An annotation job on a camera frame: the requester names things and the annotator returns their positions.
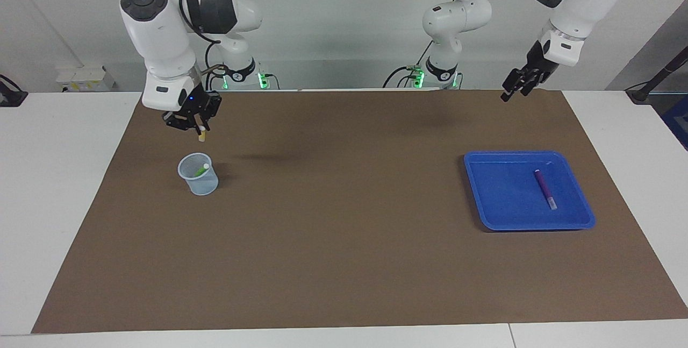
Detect purple pen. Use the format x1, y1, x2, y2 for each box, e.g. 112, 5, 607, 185
534, 169, 558, 210

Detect translucent plastic cup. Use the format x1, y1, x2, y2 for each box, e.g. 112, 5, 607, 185
178, 153, 219, 196

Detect blue plastic tray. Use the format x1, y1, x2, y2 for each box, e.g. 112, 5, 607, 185
463, 150, 596, 231

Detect black stand pole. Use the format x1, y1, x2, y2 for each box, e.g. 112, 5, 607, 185
626, 47, 688, 104

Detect blue box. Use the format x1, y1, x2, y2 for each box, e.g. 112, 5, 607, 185
662, 95, 688, 150

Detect brown table mat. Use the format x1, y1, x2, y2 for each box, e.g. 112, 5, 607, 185
31, 89, 688, 334

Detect black stand base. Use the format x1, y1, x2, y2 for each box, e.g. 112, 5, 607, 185
0, 75, 28, 108

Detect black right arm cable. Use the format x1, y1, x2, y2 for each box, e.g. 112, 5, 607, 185
169, 0, 226, 77

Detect black base cables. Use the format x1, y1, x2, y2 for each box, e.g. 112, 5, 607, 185
383, 40, 432, 89

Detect white wall socket box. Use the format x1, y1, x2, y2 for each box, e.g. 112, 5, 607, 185
55, 66, 115, 92

